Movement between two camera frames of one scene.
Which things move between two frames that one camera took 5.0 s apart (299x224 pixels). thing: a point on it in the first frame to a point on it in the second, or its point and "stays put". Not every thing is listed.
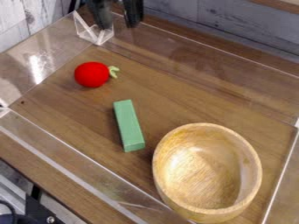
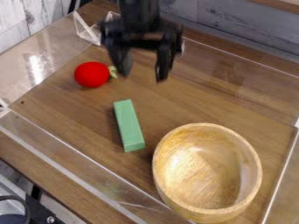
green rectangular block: (128, 127) stays put
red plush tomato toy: (92, 74) stays put
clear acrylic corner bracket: (90, 32) stays put
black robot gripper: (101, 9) to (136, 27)
